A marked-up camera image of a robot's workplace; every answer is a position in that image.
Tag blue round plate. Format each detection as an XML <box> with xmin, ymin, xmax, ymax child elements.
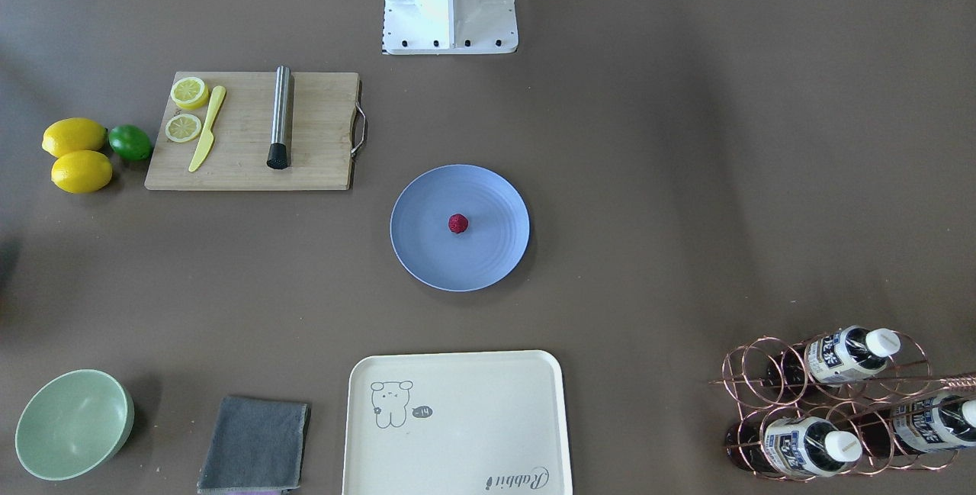
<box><xmin>388</xmin><ymin>164</ymin><xmax>531</xmax><ymax>292</ymax></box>

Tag red strawberry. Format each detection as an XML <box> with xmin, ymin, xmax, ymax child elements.
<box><xmin>448</xmin><ymin>214</ymin><xmax>470</xmax><ymax>234</ymax></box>

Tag cream rabbit tray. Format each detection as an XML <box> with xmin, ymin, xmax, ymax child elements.
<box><xmin>342</xmin><ymin>349</ymin><xmax>574</xmax><ymax>494</ymax></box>

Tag steel muddler black tip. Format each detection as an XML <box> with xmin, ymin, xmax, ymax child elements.
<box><xmin>266</xmin><ymin>65</ymin><xmax>293</xmax><ymax>169</ymax></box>

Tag wooden cutting board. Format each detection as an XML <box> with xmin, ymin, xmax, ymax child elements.
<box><xmin>144</xmin><ymin>71</ymin><xmax>363</xmax><ymax>191</ymax></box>

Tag yellow plastic knife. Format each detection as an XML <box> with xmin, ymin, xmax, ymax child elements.
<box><xmin>188</xmin><ymin>85</ymin><xmax>226</xmax><ymax>172</ymax></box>

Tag lemon half slice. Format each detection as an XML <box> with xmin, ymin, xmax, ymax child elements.
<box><xmin>169</xmin><ymin>76</ymin><xmax>210</xmax><ymax>110</ymax></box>
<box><xmin>164</xmin><ymin>113</ymin><xmax>203</xmax><ymax>143</ymax></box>

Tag grey folded cloth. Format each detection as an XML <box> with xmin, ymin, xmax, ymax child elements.
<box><xmin>197</xmin><ymin>395</ymin><xmax>310</xmax><ymax>494</ymax></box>

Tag green lime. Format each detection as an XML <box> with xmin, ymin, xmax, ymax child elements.
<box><xmin>107</xmin><ymin>124</ymin><xmax>153</xmax><ymax>162</ymax></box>

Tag tea bottle front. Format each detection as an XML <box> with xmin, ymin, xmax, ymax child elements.
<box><xmin>723</xmin><ymin>417</ymin><xmax>863</xmax><ymax>481</ymax></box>

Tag tea bottle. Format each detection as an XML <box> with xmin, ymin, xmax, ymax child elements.
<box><xmin>723</xmin><ymin>417</ymin><xmax>863</xmax><ymax>481</ymax></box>
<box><xmin>761</xmin><ymin>325</ymin><xmax>902</xmax><ymax>397</ymax></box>
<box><xmin>853</xmin><ymin>391</ymin><xmax>975</xmax><ymax>458</ymax></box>

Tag tea bottle middle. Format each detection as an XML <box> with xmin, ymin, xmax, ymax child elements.
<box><xmin>761</xmin><ymin>325</ymin><xmax>902</xmax><ymax>397</ymax></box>

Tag yellow lemon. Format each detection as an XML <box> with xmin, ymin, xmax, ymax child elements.
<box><xmin>41</xmin><ymin>117</ymin><xmax>107</xmax><ymax>158</ymax></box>
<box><xmin>51</xmin><ymin>150</ymin><xmax>113</xmax><ymax>194</ymax></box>

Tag green ceramic bowl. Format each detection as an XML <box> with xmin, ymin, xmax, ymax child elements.
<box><xmin>14</xmin><ymin>369</ymin><xmax>135</xmax><ymax>481</ymax></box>

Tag tea bottle back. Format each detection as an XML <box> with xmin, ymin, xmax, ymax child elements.
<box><xmin>853</xmin><ymin>391</ymin><xmax>975</xmax><ymax>458</ymax></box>

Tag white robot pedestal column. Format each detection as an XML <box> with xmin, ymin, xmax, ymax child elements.
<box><xmin>381</xmin><ymin>0</ymin><xmax>519</xmax><ymax>55</ymax></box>

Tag copper wire bottle rack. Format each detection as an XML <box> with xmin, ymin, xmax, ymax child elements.
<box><xmin>719</xmin><ymin>329</ymin><xmax>974</xmax><ymax>477</ymax></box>

